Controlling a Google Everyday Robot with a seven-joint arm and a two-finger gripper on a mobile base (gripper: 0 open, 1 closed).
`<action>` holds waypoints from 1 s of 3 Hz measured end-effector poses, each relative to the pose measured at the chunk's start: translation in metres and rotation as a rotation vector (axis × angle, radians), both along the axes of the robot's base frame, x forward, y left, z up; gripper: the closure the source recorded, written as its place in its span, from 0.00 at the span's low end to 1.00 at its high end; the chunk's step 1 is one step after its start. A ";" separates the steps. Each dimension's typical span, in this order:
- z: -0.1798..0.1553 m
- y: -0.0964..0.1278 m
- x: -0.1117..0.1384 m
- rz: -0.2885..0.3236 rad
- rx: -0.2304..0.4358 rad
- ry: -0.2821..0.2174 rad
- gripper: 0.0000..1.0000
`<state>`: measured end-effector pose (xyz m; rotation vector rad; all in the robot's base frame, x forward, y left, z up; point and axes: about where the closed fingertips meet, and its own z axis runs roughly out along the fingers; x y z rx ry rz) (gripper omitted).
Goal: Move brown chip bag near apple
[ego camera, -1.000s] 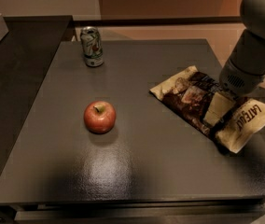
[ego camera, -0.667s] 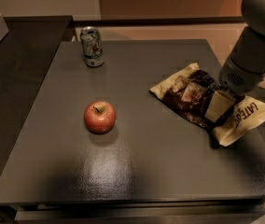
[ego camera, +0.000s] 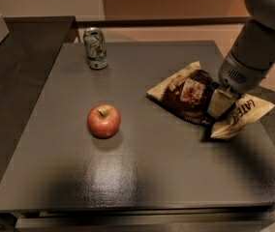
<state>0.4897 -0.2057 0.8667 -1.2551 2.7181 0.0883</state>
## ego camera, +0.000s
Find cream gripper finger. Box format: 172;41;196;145
207;88;238;119

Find brown sea salt chip bag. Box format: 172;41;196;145
146;62;275;139

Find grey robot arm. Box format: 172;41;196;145
207;0;275;118

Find red apple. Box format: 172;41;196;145
86;104;121;139

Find green white soda can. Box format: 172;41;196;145
83;27;107;70

